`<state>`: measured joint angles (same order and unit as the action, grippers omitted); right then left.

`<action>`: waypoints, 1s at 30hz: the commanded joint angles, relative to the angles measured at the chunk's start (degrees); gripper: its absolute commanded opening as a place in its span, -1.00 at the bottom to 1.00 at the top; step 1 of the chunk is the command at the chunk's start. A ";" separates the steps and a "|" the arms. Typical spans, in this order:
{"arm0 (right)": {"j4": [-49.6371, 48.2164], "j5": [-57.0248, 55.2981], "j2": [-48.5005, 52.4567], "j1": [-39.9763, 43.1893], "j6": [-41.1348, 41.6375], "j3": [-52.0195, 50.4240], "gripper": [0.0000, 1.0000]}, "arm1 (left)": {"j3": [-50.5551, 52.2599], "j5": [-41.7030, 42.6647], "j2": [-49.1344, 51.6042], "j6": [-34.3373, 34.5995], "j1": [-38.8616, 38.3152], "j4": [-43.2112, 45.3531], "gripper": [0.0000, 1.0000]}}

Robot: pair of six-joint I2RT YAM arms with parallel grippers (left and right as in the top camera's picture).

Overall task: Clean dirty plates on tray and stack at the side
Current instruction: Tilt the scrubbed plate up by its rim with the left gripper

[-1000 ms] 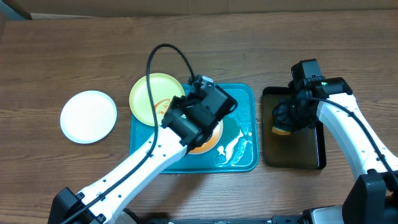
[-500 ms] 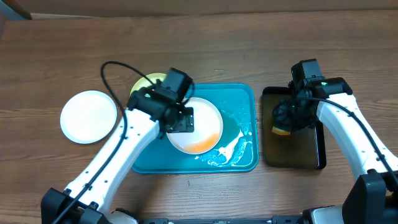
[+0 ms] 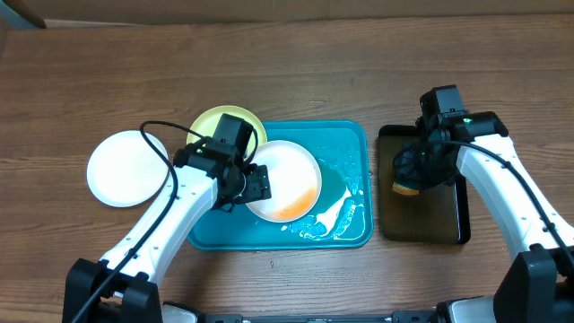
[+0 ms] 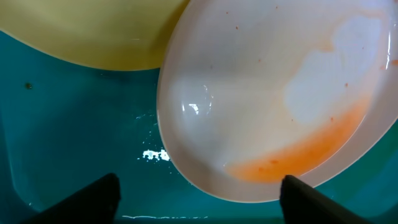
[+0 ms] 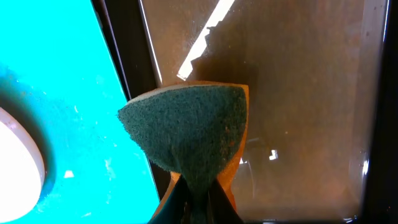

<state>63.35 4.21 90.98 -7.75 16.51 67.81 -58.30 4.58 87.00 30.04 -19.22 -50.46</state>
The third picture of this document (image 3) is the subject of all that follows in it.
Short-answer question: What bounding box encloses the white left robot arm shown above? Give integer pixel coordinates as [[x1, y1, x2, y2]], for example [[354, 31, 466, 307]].
[[62, 113, 272, 322]]

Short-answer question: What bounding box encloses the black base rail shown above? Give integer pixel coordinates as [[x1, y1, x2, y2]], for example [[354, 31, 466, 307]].
[[161, 297, 497, 323]]

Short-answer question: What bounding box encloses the white plate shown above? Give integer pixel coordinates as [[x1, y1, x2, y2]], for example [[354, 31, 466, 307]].
[[247, 140, 322, 223], [86, 130, 168, 207]]

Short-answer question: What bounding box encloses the yellow plate with sauce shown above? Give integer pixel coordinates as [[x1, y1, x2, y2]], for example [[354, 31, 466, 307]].
[[190, 105, 267, 159]]

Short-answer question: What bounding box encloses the green orange sponge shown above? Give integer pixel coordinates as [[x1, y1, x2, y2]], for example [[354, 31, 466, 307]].
[[392, 179, 420, 196]]

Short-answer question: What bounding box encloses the teal plastic tray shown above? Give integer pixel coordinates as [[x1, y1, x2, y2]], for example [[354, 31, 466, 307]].
[[187, 120, 373, 250]]

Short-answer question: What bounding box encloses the black water tray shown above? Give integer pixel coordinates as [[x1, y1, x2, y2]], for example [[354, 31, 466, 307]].
[[377, 125, 471, 244]]

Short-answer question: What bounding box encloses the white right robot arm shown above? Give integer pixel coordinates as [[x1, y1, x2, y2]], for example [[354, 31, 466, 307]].
[[392, 85, 573, 323]]

